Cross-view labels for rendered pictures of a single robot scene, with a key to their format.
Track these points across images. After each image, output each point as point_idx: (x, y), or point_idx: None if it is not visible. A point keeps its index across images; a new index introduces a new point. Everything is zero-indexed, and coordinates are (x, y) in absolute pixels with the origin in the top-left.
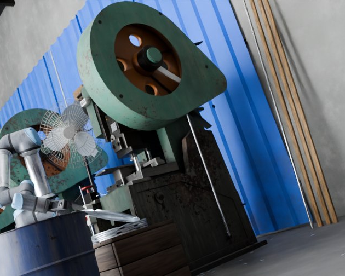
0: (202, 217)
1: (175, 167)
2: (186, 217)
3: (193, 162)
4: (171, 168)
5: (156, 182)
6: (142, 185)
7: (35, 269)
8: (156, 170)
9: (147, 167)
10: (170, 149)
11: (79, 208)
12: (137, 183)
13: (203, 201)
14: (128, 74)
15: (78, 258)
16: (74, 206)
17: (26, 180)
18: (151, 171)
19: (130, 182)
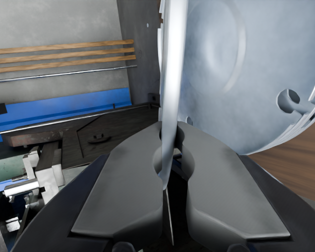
0: (129, 117)
1: (52, 143)
2: (130, 123)
3: (53, 128)
4: (52, 146)
5: (69, 144)
6: (70, 154)
7: None
8: (47, 156)
9: (37, 164)
10: (21, 157)
11: (143, 151)
12: (63, 159)
13: (108, 119)
14: None
15: None
16: (119, 193)
17: None
18: (47, 159)
19: (55, 172)
